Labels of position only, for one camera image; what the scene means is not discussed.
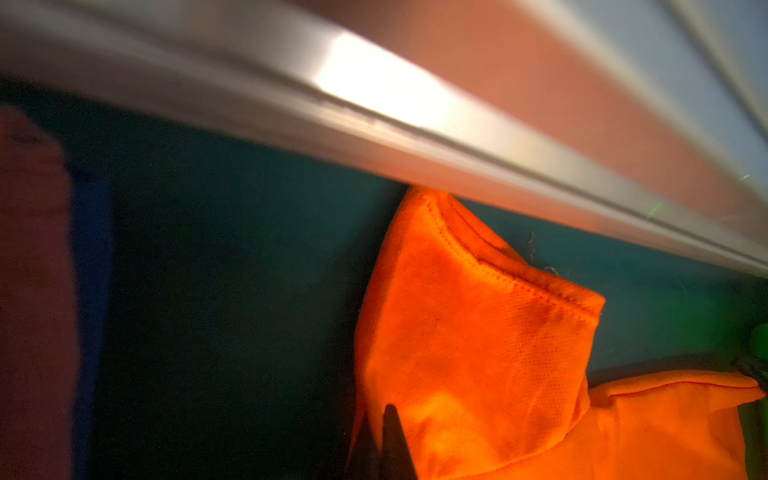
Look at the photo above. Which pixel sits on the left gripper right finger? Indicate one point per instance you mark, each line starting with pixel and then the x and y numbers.
pixel 395 460

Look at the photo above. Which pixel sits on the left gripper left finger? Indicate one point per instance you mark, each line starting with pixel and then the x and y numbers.
pixel 364 459

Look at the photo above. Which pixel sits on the orange t-shirt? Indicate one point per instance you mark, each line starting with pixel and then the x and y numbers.
pixel 484 358

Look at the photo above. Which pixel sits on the folded blue t-shirt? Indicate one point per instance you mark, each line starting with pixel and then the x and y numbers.
pixel 93 252

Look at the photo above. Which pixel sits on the folded pink t-shirt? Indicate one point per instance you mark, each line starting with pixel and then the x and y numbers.
pixel 39 339

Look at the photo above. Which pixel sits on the green plastic basket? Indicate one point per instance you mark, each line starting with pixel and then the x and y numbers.
pixel 758 342

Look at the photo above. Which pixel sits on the back aluminium frame rail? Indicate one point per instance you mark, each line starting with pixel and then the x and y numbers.
pixel 601 116

